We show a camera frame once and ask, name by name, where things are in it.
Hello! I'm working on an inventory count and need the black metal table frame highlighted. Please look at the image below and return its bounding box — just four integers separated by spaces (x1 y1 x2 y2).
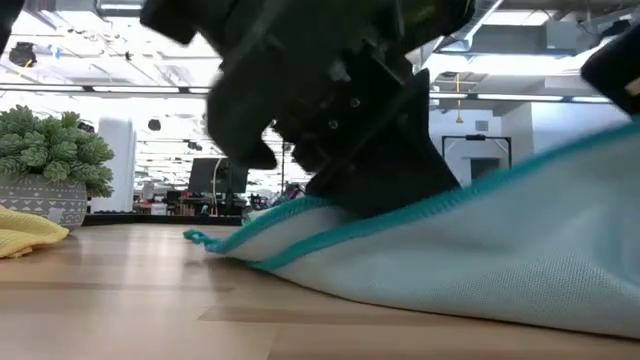
82 213 246 227

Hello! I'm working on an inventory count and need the silver ventilation duct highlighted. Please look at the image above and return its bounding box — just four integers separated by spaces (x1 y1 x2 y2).
439 0 504 51

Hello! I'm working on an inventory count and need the blue microfiber towel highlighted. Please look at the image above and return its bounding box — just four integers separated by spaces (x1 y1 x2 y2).
182 119 640 341

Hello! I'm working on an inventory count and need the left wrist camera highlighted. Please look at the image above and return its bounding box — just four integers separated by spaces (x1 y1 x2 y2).
139 0 199 46

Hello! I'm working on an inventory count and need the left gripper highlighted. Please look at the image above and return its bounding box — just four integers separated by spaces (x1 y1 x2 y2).
194 0 474 171

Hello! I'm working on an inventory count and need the linear ceiling light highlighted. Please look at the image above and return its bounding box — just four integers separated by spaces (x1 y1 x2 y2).
0 83 614 104

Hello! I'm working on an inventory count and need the black gantry frame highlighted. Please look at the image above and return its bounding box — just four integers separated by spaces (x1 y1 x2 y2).
441 133 514 189

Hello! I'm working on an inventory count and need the yellow microfiber towel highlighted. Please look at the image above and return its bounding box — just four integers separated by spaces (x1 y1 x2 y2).
0 204 70 260

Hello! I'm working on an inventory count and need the black background monitor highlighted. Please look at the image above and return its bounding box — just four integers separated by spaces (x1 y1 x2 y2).
188 157 250 196

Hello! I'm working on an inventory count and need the black ceiling cable reel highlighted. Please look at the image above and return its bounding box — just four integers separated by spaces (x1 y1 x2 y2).
8 41 38 68

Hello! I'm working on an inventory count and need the succulent plant in patterned pot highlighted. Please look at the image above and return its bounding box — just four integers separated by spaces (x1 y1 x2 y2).
0 103 116 231

